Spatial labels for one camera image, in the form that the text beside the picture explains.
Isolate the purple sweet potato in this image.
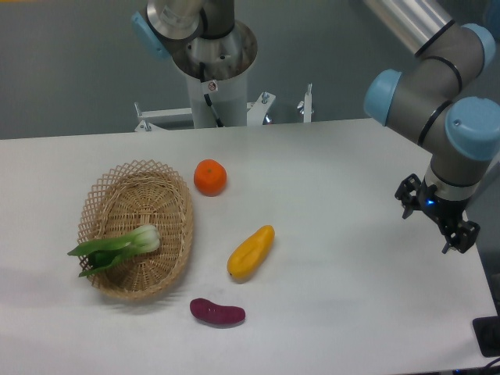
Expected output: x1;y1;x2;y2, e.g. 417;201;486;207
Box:
190;298;246;326

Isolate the yellow mango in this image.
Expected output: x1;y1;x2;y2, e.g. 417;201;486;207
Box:
227;225;275;280

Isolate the white clamp post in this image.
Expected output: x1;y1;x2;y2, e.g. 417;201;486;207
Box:
297;83;314;123

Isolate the black cable on pedestal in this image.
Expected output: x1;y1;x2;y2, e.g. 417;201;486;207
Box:
198;61;226;128

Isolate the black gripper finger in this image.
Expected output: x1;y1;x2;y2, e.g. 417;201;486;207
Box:
395;173;421;219
441;220;480;254

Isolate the green bok choy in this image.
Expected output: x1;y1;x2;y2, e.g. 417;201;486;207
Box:
67;224;161;277

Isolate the orange tangerine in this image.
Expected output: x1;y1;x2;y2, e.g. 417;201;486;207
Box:
193;159;227;196

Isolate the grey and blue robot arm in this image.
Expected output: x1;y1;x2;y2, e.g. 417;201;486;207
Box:
131;1;499;252

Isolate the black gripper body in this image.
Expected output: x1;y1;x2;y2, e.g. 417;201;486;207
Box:
417;182;470;235

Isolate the black device at table edge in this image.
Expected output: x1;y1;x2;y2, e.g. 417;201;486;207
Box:
473;316;499;358

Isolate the white metal bracket frame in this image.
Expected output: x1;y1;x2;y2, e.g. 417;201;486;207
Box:
134;91;277;132

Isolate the woven wicker basket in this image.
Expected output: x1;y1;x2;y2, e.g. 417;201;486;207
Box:
77;160;194;301

